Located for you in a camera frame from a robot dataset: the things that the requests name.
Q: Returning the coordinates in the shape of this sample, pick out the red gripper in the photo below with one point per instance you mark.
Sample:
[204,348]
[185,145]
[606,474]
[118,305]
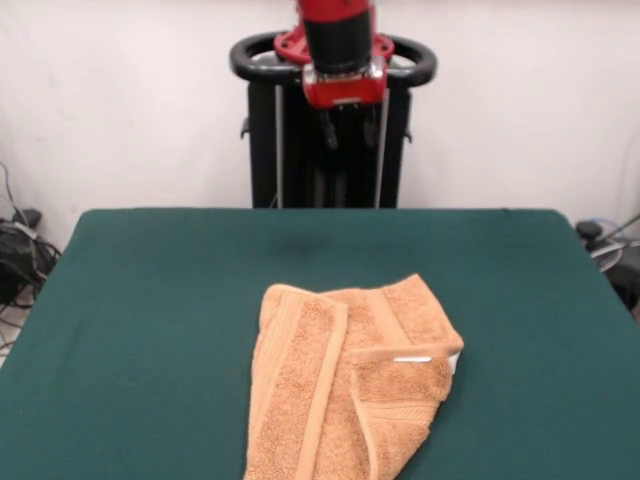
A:
[345,92]

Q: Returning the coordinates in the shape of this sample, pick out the tan terry towel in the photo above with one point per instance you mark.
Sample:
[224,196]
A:
[340,390]

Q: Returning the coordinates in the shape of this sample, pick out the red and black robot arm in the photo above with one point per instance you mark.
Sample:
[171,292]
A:
[340,35]

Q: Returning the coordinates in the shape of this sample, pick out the dark green table cloth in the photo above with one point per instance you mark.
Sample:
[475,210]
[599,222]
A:
[150,350]

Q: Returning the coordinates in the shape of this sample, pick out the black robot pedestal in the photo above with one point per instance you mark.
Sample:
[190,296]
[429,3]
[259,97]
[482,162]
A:
[300,160]

